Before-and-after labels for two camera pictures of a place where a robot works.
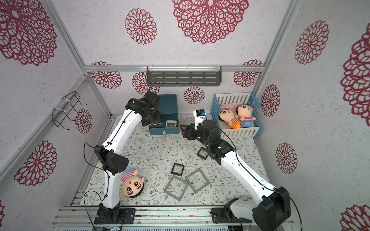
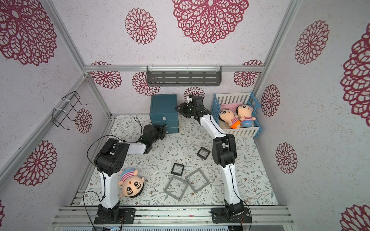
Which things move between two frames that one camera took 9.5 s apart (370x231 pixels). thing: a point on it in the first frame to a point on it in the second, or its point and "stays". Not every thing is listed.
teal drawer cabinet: [168, 107] stays
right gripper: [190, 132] to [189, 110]
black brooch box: [203, 153] stays
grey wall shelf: [184, 75] stays
